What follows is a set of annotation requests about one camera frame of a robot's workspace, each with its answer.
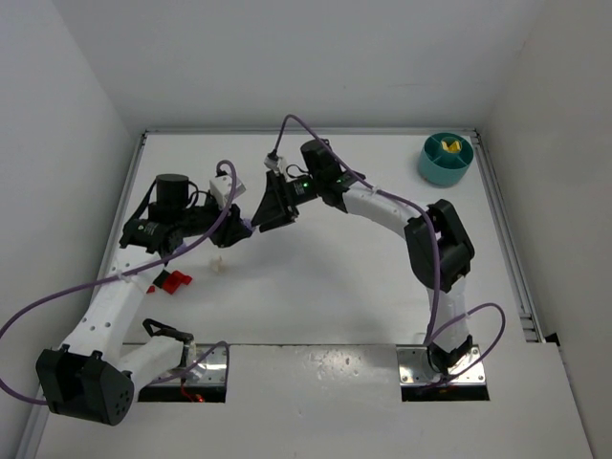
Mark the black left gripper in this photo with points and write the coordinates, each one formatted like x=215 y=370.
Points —
x=228 y=228

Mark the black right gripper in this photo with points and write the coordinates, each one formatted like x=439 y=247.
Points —
x=281 y=198

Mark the purple lego brick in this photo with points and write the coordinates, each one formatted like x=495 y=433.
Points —
x=248 y=226
x=181 y=248

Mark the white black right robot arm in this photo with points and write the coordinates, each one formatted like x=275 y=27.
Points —
x=439 y=249

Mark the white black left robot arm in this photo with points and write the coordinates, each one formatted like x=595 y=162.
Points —
x=87 y=376

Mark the cream white lego brick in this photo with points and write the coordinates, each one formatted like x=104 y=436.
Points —
x=217 y=264

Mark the red lego brick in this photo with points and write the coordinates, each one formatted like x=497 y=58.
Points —
x=176 y=281

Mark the black lego brick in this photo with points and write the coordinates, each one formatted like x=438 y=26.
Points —
x=161 y=279

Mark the teal divided round container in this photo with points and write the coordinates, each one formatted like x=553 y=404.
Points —
x=440 y=167

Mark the yellow lego in container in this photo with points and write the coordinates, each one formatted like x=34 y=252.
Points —
x=451 y=145

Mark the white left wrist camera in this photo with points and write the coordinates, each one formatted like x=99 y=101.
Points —
x=222 y=188

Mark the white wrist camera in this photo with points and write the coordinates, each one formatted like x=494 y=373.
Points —
x=275 y=163
x=222 y=188

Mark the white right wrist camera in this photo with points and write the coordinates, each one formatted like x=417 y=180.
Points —
x=275 y=163

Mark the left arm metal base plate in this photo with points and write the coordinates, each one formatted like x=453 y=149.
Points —
x=209 y=368

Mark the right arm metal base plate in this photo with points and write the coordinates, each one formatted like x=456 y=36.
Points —
x=416 y=371

